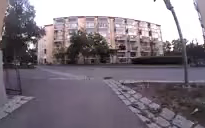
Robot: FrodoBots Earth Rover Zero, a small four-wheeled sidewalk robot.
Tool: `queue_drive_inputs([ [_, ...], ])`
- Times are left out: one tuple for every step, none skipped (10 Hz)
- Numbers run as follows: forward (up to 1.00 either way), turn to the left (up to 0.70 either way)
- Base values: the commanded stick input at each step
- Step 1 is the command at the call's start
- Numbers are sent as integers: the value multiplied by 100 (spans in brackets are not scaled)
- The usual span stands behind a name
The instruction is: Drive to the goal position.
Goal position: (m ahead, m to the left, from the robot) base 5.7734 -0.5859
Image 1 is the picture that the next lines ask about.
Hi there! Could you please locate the dark trimmed hedge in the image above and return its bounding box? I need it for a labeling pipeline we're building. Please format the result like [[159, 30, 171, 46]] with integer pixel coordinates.
[[131, 55, 185, 66]]

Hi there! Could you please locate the grey asphalt road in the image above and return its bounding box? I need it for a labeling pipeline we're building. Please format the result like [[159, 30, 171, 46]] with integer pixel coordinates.
[[17, 64, 205, 83]]

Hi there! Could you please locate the cobblestone edging strip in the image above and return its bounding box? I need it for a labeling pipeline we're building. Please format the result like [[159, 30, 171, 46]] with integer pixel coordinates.
[[102, 78, 205, 128], [0, 95, 36, 125]]

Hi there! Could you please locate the leaning lamp pole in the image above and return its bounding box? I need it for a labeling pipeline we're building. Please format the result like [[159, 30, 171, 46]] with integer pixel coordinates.
[[153, 0, 192, 87]]

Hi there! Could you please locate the row of dark trees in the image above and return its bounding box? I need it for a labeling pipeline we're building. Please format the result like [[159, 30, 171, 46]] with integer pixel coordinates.
[[162, 37, 205, 65]]

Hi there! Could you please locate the pale stone kerb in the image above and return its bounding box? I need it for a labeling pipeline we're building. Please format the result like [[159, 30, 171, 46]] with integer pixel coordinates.
[[119, 78, 205, 85]]

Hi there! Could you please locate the bare dirt patch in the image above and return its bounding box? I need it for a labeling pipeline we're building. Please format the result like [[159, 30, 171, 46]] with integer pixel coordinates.
[[125, 81, 205, 128]]

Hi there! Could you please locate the tall dark tree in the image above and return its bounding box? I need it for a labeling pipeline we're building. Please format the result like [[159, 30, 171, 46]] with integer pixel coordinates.
[[0, 0, 47, 67]]

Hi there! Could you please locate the group of trees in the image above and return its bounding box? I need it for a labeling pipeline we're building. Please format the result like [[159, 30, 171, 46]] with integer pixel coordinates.
[[52, 31, 112, 65]]

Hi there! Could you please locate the tall beige apartment building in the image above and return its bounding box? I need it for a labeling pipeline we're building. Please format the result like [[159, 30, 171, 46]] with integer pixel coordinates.
[[37, 15, 165, 65]]

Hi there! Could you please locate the dark asphalt path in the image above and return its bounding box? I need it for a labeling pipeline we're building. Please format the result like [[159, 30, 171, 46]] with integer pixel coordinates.
[[0, 77, 148, 128]]

